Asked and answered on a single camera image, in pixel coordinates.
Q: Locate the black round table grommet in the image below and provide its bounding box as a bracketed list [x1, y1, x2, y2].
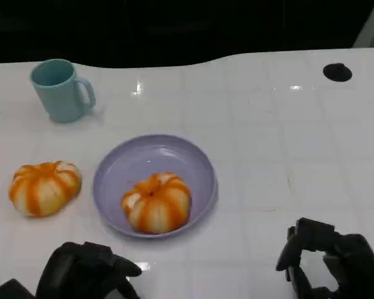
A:
[322, 62, 353, 83]

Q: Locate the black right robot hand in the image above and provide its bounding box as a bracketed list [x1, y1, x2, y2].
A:
[276, 217, 374, 299]

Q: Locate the lilac plate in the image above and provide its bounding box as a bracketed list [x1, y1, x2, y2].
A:
[92, 133, 219, 239]

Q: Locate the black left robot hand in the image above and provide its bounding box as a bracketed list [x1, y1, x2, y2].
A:
[34, 241, 143, 299]

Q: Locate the orange white toy bread roll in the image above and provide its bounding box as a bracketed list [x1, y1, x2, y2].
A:
[120, 171, 193, 235]
[7, 160, 82, 218]

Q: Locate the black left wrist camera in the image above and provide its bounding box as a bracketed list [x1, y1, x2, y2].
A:
[0, 278, 37, 299]

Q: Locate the pale green mug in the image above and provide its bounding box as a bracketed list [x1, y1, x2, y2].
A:
[30, 59, 97, 123]

